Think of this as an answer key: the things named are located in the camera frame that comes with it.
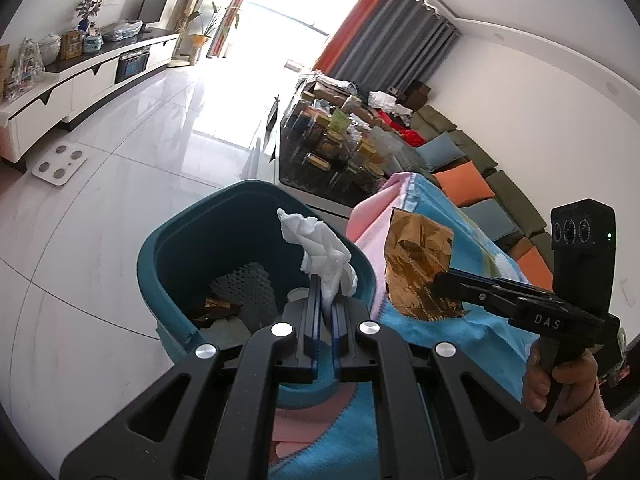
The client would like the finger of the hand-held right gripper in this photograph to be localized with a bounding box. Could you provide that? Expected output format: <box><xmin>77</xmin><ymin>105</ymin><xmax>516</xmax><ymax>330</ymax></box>
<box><xmin>433</xmin><ymin>279</ymin><xmax>522</xmax><ymax>319</ymax></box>
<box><xmin>432</xmin><ymin>267</ymin><xmax>552</xmax><ymax>298</ymax></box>

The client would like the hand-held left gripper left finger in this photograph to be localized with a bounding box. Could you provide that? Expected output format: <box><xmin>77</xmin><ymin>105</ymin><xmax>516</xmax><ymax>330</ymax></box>
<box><xmin>60</xmin><ymin>275</ymin><xmax>322</xmax><ymax>480</ymax></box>

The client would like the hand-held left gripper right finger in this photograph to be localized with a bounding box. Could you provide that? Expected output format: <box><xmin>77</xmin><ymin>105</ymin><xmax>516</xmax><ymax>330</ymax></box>
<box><xmin>332</xmin><ymin>296</ymin><xmax>587</xmax><ymax>480</ymax></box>

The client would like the gold foil snack wrapper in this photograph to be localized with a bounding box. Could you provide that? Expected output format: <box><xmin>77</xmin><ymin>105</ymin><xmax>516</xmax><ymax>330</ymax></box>
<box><xmin>383</xmin><ymin>208</ymin><xmax>469</xmax><ymax>322</ymax></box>
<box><xmin>188</xmin><ymin>297</ymin><xmax>244</xmax><ymax>330</ymax></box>

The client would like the white tissue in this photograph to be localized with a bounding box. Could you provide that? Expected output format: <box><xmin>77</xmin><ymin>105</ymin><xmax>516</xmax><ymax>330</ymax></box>
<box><xmin>276</xmin><ymin>207</ymin><xmax>359</xmax><ymax>307</ymax></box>

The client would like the teal trash bin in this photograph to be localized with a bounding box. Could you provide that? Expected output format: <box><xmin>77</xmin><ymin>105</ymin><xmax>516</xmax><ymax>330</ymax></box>
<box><xmin>136</xmin><ymin>180</ymin><xmax>379</xmax><ymax>409</ymax></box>

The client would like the person's right hand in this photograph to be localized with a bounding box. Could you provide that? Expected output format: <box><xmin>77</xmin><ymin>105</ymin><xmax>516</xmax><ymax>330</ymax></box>
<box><xmin>522</xmin><ymin>342</ymin><xmax>601</xmax><ymax>428</ymax></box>

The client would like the orange cushion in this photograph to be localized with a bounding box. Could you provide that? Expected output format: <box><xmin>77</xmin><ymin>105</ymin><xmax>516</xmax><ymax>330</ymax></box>
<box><xmin>432</xmin><ymin>161</ymin><xmax>496</xmax><ymax>207</ymax></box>
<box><xmin>517</xmin><ymin>247</ymin><xmax>555</xmax><ymax>291</ymax></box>

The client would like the blue printed blanket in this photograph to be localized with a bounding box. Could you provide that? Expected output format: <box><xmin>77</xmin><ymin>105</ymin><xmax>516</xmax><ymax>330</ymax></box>
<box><xmin>267</xmin><ymin>172</ymin><xmax>557</xmax><ymax>480</ymax></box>

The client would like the blue cushion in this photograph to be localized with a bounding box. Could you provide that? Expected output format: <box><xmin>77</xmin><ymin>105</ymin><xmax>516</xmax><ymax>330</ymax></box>
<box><xmin>415</xmin><ymin>132</ymin><xmax>461</xmax><ymax>171</ymax></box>
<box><xmin>458</xmin><ymin>199</ymin><xmax>524</xmax><ymax>241</ymax></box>

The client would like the green brown sectional sofa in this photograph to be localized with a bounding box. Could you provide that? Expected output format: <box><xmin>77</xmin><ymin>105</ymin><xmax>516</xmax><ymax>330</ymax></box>
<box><xmin>300</xmin><ymin>72</ymin><xmax>557</xmax><ymax>292</ymax></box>

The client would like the black glass coffee table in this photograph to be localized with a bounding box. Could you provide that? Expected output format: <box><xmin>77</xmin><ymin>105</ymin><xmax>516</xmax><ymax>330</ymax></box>
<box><xmin>269</xmin><ymin>72</ymin><xmax>402</xmax><ymax>212</ymax></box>

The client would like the red cloth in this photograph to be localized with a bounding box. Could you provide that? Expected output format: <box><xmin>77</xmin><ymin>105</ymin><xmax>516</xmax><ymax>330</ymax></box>
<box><xmin>372</xmin><ymin>109</ymin><xmax>424</xmax><ymax>147</ymax></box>

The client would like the dark wooden cabinet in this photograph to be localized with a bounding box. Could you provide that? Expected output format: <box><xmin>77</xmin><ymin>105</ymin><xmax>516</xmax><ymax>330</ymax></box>
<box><xmin>399</xmin><ymin>82</ymin><xmax>432</xmax><ymax>111</ymax></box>

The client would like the white clothes pile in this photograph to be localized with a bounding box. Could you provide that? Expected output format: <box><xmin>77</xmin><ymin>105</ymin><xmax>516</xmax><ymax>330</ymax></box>
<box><xmin>368</xmin><ymin>90</ymin><xmax>414</xmax><ymax>116</ymax></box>

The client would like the orange and grey curtain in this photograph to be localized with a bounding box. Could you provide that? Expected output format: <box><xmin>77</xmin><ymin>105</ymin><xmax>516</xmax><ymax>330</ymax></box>
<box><xmin>313</xmin><ymin>0</ymin><xmax>460</xmax><ymax>99</ymax></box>

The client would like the white bathroom scale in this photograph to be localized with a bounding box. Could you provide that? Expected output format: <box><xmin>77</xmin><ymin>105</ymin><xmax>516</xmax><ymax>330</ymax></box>
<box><xmin>32</xmin><ymin>143</ymin><xmax>89</xmax><ymax>187</ymax></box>

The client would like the large window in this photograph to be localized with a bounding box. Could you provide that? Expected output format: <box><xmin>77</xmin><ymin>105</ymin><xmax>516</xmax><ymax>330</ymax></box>
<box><xmin>234</xmin><ymin>0</ymin><xmax>382</xmax><ymax>63</ymax></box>

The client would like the tall leafy potted plant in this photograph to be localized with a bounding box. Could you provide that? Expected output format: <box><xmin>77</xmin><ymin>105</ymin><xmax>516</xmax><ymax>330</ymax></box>
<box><xmin>197</xmin><ymin>0</ymin><xmax>244</xmax><ymax>67</ymax></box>

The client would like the white TV cabinet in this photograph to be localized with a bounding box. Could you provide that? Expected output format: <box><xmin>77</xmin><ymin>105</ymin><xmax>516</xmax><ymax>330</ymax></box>
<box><xmin>0</xmin><ymin>30</ymin><xmax>181</xmax><ymax>164</ymax></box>

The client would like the clear plastic bag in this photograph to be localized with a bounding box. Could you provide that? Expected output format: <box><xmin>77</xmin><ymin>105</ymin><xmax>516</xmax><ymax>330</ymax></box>
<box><xmin>102</xmin><ymin>18</ymin><xmax>146</xmax><ymax>41</ymax></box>

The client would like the black monitor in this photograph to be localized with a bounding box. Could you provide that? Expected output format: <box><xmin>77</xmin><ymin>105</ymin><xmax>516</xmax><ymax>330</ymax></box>
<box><xmin>137</xmin><ymin>0</ymin><xmax>170</xmax><ymax>34</ymax></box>

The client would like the framed picture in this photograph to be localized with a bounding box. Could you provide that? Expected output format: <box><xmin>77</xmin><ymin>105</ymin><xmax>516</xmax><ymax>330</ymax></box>
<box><xmin>58</xmin><ymin>30</ymin><xmax>84</xmax><ymax>61</ymax></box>

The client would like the white lidded jar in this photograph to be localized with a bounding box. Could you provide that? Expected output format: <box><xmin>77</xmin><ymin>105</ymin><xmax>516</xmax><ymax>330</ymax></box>
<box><xmin>37</xmin><ymin>33</ymin><xmax>62</xmax><ymax>65</ymax></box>

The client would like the glass ship model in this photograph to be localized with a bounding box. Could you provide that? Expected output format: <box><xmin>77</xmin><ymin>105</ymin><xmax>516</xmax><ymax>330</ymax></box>
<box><xmin>7</xmin><ymin>37</ymin><xmax>46</xmax><ymax>99</ymax></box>

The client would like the small tree in blue vase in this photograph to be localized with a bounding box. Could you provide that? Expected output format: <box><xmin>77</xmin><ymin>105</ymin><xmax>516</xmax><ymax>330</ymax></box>
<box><xmin>74</xmin><ymin>0</ymin><xmax>109</xmax><ymax>36</ymax></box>

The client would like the beige patterned tube box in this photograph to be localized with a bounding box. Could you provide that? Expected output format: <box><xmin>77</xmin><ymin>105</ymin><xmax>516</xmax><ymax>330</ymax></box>
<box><xmin>0</xmin><ymin>44</ymin><xmax>11</xmax><ymax>102</ymax></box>

